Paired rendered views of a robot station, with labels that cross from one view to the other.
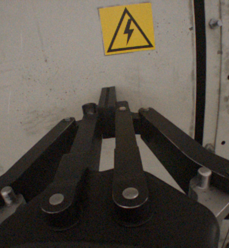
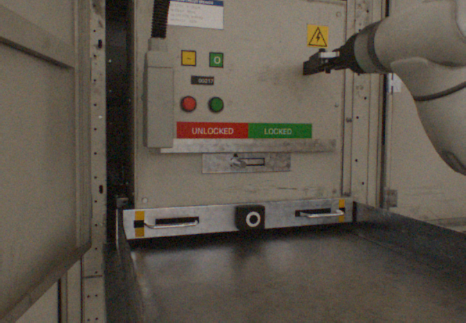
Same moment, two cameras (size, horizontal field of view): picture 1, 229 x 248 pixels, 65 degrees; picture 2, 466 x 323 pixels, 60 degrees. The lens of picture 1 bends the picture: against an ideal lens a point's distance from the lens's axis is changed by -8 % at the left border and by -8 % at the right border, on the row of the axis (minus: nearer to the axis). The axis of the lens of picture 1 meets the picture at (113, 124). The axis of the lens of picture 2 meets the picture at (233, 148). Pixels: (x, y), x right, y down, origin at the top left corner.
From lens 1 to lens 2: 0.80 m
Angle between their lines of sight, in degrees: 30
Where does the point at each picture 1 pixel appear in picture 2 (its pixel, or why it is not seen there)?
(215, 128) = (351, 107)
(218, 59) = not seen: hidden behind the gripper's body
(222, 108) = (355, 93)
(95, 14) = (305, 26)
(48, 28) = (284, 26)
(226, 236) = not seen: hidden behind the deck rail
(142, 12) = (324, 30)
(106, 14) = (310, 28)
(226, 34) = not seen: hidden behind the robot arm
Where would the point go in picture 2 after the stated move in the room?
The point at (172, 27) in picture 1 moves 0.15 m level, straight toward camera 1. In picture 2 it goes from (335, 39) to (358, 23)
